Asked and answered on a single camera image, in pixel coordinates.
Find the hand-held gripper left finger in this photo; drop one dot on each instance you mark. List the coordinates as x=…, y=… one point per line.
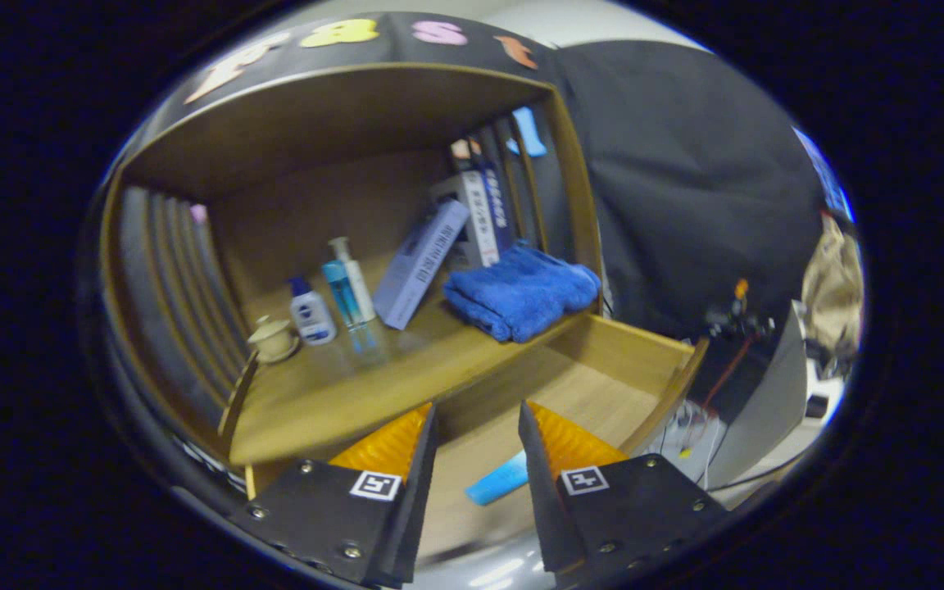
x=406, y=508

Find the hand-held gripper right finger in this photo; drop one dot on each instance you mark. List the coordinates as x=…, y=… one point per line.
x=542, y=508

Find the blue tube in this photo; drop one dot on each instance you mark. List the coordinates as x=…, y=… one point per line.
x=495, y=482

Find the wooden drawer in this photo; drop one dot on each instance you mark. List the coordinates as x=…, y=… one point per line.
x=603, y=352

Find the wooden countertop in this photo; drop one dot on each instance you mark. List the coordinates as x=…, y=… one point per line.
x=341, y=393

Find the wooden cabinet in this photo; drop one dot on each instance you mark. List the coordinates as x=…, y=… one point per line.
x=316, y=123

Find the blue folded towel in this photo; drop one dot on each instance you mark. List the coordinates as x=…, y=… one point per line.
x=521, y=295

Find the white bottle with blue cap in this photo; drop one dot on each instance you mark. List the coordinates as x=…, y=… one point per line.
x=312, y=315

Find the beige lidded teacup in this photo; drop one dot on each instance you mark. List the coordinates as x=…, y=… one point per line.
x=273, y=340

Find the clear blue bottle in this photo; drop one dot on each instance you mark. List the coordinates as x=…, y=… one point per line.
x=345, y=295

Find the white pump bottle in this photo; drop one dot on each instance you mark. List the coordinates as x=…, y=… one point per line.
x=357, y=279

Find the lavender book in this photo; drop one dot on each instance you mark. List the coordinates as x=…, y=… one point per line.
x=419, y=266

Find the grey panel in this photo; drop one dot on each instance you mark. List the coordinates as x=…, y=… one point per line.
x=759, y=393

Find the black orange tool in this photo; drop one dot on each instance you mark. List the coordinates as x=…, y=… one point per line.
x=734, y=319

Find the white book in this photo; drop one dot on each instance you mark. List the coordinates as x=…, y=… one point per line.
x=476, y=217

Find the dark blue book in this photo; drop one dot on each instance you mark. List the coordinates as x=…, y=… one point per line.
x=495, y=197

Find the beige jacket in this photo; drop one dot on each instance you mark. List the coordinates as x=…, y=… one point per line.
x=832, y=287

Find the computer monitor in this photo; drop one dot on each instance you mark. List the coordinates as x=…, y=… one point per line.
x=832, y=184

